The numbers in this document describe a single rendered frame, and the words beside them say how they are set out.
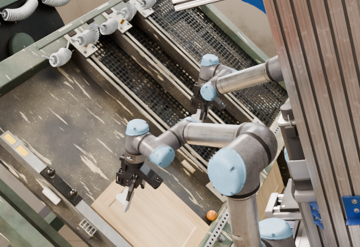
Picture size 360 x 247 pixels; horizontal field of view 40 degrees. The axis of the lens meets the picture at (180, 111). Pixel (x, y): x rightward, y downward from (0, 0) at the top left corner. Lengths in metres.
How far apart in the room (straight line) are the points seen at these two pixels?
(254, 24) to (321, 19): 4.20
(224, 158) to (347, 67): 0.46
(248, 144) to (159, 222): 1.03
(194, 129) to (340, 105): 0.47
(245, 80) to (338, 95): 0.56
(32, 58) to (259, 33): 3.67
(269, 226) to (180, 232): 0.72
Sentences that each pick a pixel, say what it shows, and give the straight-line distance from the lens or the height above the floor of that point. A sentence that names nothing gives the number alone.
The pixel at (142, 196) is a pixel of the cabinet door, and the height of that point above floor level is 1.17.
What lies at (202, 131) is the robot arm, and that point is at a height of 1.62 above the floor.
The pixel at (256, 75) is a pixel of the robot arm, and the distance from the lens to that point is 1.97.
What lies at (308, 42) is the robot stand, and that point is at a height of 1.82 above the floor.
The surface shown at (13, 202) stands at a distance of 2.13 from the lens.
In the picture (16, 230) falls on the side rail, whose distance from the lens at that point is 1.98.
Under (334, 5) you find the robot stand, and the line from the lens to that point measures 1.45.
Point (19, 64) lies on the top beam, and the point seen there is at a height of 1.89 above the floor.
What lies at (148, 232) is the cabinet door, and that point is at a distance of 2.25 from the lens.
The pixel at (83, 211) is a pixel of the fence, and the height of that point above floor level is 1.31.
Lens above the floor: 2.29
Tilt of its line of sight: 22 degrees down
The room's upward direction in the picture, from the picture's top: 20 degrees counter-clockwise
